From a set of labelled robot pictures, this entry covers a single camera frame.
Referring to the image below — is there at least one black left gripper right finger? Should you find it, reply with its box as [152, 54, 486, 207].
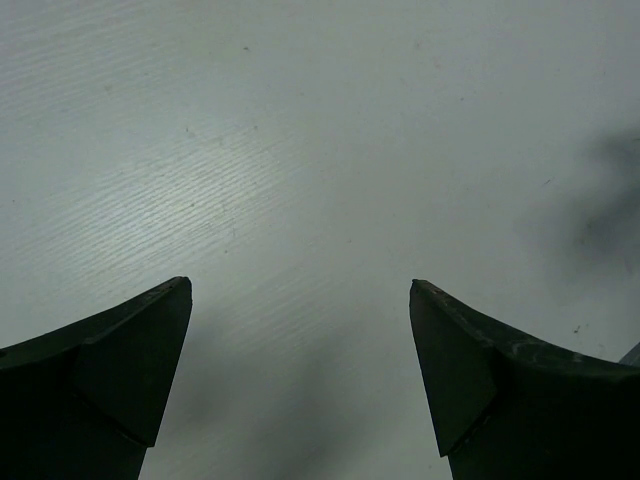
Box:
[409, 280, 639, 480]

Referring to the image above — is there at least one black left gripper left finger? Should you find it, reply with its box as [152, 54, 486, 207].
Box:
[1, 277, 192, 479]

